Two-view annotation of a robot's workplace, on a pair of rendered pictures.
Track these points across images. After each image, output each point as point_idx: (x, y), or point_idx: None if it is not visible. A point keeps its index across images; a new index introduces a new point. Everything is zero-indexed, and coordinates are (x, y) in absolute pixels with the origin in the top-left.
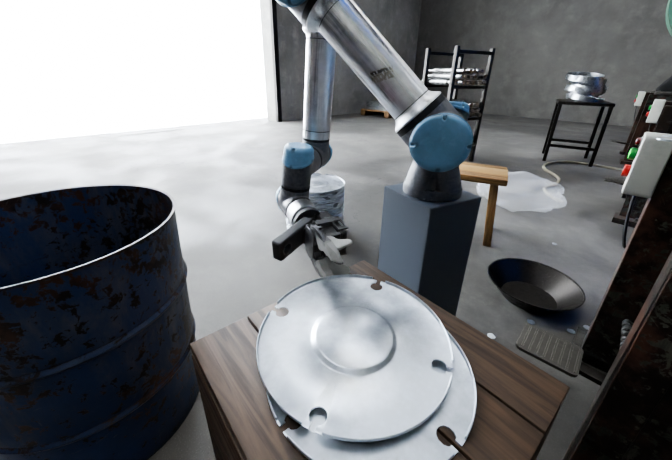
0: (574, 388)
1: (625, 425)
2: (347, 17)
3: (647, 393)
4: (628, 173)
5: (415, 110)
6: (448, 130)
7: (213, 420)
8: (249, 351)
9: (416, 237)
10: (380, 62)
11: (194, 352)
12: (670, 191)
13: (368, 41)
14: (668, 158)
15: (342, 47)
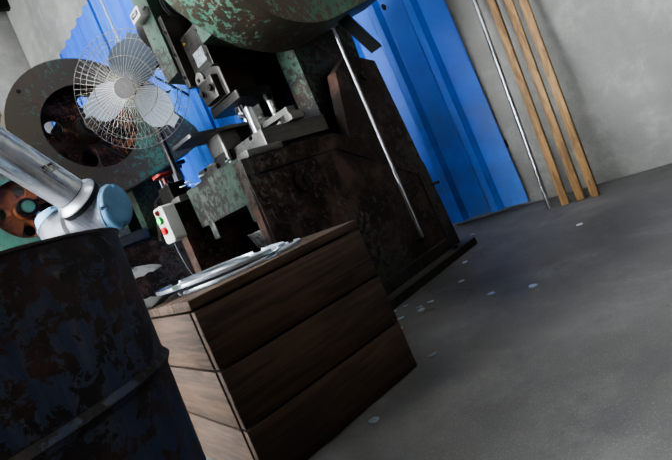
0: None
1: None
2: (2, 129)
3: (282, 234)
4: (167, 230)
5: (88, 186)
6: (117, 192)
7: (245, 335)
8: (211, 286)
9: None
10: (45, 159)
11: (199, 295)
12: (189, 228)
13: (27, 145)
14: (177, 212)
15: (7, 151)
